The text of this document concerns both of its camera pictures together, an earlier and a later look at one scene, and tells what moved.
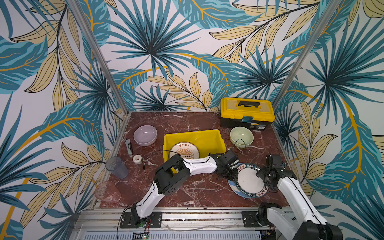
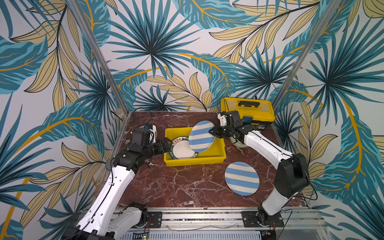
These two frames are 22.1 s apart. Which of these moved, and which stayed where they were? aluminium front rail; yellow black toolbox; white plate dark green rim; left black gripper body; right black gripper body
Moved: right black gripper body; white plate dark green rim; left black gripper body
Stayed: yellow black toolbox; aluminium front rail
